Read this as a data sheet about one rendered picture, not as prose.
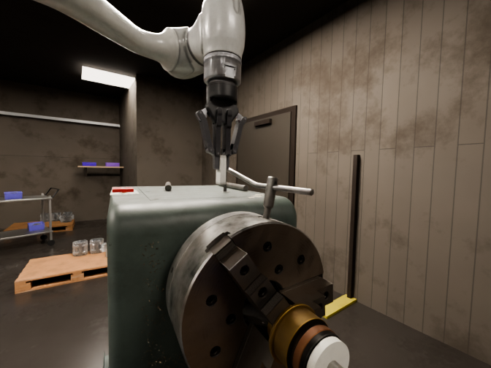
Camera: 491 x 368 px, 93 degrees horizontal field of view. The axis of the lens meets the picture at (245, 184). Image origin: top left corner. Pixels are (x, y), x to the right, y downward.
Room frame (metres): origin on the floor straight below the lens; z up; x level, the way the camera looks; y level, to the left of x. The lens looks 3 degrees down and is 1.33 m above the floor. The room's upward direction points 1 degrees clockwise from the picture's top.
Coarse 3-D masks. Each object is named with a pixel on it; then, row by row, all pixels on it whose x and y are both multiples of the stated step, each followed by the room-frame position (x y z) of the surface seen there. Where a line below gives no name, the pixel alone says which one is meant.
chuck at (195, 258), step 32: (224, 224) 0.45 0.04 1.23; (256, 224) 0.42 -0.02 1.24; (288, 224) 0.45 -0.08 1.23; (192, 256) 0.41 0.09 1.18; (256, 256) 0.41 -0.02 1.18; (288, 256) 0.45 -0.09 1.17; (192, 288) 0.36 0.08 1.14; (224, 288) 0.38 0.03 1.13; (192, 320) 0.36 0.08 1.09; (224, 320) 0.38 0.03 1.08; (192, 352) 0.36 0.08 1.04; (224, 352) 0.38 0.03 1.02
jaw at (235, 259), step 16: (224, 240) 0.40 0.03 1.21; (224, 256) 0.38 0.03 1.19; (240, 256) 0.36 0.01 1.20; (240, 272) 0.35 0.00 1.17; (256, 272) 0.37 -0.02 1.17; (240, 288) 0.38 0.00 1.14; (256, 288) 0.35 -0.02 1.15; (272, 288) 0.36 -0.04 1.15; (256, 304) 0.34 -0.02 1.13; (272, 304) 0.34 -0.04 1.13; (288, 304) 0.35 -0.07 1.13; (272, 320) 0.33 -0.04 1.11
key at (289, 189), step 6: (234, 174) 0.58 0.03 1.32; (240, 174) 0.57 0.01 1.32; (246, 180) 0.54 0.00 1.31; (252, 180) 0.53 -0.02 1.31; (258, 186) 0.51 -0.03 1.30; (264, 186) 0.49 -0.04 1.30; (276, 186) 0.47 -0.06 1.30; (282, 186) 0.45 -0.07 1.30; (288, 186) 0.45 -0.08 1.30; (288, 192) 0.45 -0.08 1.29; (294, 192) 0.43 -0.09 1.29; (300, 192) 0.42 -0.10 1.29; (306, 192) 0.41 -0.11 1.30; (312, 192) 0.41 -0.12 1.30
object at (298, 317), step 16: (304, 304) 0.36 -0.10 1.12; (288, 320) 0.33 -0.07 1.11; (304, 320) 0.32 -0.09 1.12; (320, 320) 0.33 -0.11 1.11; (272, 336) 0.33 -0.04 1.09; (288, 336) 0.31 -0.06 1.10; (304, 336) 0.30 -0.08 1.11; (320, 336) 0.30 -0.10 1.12; (336, 336) 0.31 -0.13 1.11; (272, 352) 0.33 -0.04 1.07; (288, 352) 0.30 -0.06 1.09; (304, 352) 0.29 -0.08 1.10
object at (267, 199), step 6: (270, 180) 0.47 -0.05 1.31; (276, 180) 0.48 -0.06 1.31; (270, 186) 0.47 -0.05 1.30; (270, 192) 0.47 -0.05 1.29; (264, 198) 0.48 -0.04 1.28; (270, 198) 0.47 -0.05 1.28; (264, 204) 0.47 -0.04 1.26; (270, 204) 0.47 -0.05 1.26; (264, 210) 0.47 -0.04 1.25; (270, 210) 0.48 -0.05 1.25; (264, 216) 0.47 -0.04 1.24
